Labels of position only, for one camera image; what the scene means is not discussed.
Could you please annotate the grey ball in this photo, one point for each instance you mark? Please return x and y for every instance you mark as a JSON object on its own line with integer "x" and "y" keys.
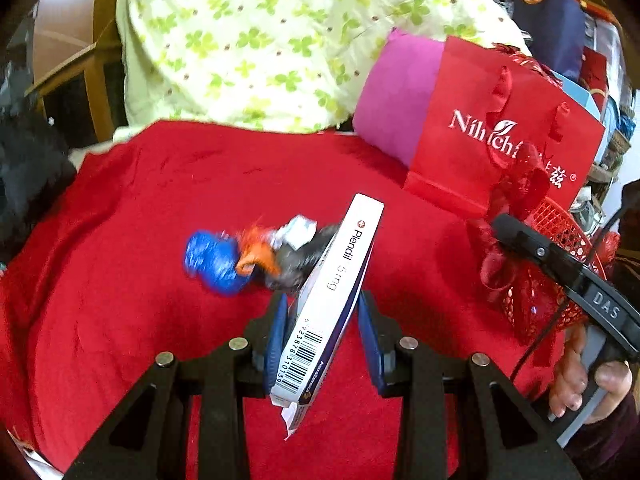
{"x": 300, "y": 270}

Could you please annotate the person's right hand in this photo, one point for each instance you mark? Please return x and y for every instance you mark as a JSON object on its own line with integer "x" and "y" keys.
{"x": 565, "y": 380}

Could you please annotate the magenta pillow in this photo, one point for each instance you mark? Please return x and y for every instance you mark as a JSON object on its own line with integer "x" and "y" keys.
{"x": 395, "y": 95}

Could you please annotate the light blue shoebox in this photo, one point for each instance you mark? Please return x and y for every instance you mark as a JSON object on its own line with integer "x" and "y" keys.
{"x": 582, "y": 97}

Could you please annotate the green floral quilt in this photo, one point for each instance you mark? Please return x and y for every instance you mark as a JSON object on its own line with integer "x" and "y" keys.
{"x": 260, "y": 35}

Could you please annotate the red crinkled plastic wrapper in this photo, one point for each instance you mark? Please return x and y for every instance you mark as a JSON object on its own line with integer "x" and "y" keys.
{"x": 520, "y": 180}

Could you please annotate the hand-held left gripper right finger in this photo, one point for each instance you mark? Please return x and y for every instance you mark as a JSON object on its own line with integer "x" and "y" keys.
{"x": 371, "y": 350}

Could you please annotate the person's right forearm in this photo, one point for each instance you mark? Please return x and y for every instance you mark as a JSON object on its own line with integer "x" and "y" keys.
{"x": 610, "y": 440}

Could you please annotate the white foil wrapper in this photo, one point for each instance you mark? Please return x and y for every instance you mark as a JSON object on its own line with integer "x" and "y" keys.
{"x": 297, "y": 230}

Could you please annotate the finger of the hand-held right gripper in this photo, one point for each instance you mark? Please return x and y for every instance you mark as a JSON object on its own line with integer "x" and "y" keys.
{"x": 535, "y": 247}

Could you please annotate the white medicine box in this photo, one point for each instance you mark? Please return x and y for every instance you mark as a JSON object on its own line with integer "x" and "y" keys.
{"x": 340, "y": 285}

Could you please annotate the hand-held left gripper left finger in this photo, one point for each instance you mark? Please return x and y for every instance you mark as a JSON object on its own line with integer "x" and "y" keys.
{"x": 277, "y": 345}

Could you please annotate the red shiny plastic bag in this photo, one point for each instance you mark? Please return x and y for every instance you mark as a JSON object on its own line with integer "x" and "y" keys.
{"x": 530, "y": 65}

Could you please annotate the red paper gift bag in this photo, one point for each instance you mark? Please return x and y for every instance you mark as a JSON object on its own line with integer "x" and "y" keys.
{"x": 465, "y": 160}

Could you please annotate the red blanket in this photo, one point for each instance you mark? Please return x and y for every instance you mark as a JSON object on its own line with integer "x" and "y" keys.
{"x": 150, "y": 210}

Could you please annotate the orange wrapper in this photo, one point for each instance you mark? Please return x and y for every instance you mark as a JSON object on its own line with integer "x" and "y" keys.
{"x": 252, "y": 252}

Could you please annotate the red plastic basket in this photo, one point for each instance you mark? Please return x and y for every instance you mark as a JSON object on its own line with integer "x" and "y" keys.
{"x": 555, "y": 225}

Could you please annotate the blue wrapper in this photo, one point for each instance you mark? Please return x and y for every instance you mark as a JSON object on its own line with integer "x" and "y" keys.
{"x": 215, "y": 260}

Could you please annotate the dark cloth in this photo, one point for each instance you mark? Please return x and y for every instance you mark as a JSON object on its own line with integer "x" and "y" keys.
{"x": 30, "y": 185}

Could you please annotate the red carton box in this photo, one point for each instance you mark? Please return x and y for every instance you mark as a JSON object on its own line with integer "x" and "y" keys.
{"x": 595, "y": 67}

